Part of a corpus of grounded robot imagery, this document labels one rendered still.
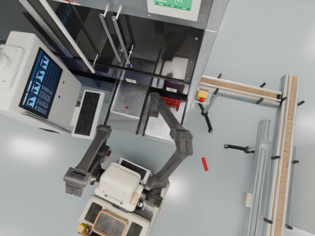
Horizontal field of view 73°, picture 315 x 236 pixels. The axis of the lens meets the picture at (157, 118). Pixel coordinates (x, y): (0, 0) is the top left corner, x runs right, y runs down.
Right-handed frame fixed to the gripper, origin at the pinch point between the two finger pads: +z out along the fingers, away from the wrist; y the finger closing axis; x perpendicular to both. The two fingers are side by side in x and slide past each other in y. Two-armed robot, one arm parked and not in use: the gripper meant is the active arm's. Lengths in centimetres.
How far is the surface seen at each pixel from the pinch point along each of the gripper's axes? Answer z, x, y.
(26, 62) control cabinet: -48, 76, 3
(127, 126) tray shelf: 15.9, 22.0, -10.5
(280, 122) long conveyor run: 6, -99, 13
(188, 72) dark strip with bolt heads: -34.8, -18.8, 21.1
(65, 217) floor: 108, 86, -109
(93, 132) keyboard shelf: 25, 52, -19
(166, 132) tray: 14.6, -11.1, -10.1
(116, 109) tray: 15.8, 34.4, 2.7
